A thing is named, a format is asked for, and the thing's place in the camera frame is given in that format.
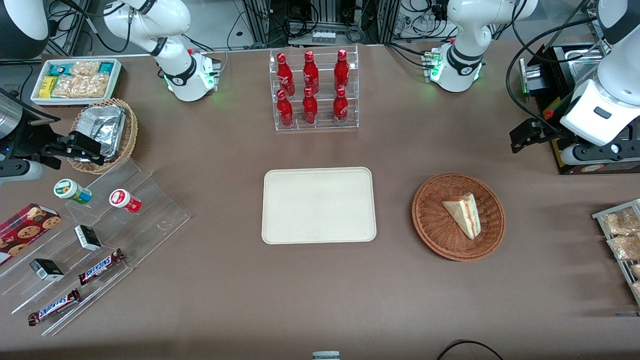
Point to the yellow snack packet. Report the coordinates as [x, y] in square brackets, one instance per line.
[47, 86]

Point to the silver foil package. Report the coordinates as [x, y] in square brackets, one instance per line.
[102, 125]

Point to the teal snack packet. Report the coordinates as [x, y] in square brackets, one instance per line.
[106, 67]
[61, 69]

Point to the red lid snack cup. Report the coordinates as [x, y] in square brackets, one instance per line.
[124, 200]

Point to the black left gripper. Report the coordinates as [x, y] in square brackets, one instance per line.
[549, 131]

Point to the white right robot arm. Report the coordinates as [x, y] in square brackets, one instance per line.
[170, 25]

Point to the green lid snack cup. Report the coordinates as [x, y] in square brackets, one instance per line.
[70, 191]

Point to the large clear cracker bag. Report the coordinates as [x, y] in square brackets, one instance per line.
[82, 86]

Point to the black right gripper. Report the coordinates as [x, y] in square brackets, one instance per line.
[28, 140]

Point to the triangle sandwich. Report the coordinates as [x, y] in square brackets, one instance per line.
[465, 212]

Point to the small black box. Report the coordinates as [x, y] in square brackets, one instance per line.
[88, 238]
[47, 270]

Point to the clear bag of crackers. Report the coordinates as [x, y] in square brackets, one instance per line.
[625, 247]
[620, 221]
[636, 272]

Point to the small grey white object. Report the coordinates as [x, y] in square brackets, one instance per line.
[326, 356]

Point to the clear acrylic step display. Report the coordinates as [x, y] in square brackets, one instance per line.
[150, 220]

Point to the red cookie box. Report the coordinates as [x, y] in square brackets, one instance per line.
[25, 231]

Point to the clear acrylic bottle rack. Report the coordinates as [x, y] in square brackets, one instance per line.
[350, 120]

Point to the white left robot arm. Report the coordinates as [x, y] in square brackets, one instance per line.
[462, 30]

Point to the white rectangular snack bin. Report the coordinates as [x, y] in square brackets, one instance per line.
[116, 75]

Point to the brown round wicker basket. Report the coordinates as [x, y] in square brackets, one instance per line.
[435, 225]

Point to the small clear cracker bag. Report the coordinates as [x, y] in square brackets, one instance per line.
[85, 68]

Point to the black round shiny object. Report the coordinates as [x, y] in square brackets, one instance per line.
[22, 25]

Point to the aluminium frame rack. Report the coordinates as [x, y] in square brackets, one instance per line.
[320, 10]

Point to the Snickers chocolate bar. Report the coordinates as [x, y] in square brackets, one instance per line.
[54, 306]
[100, 267]

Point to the red cola bottle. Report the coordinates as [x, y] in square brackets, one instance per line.
[285, 110]
[341, 70]
[285, 75]
[310, 72]
[310, 107]
[340, 106]

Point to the light tan wicker basket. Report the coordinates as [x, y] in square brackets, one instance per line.
[130, 135]

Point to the cream plastic tray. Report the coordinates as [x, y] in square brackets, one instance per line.
[319, 205]

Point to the white power strip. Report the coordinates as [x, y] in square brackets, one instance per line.
[324, 36]

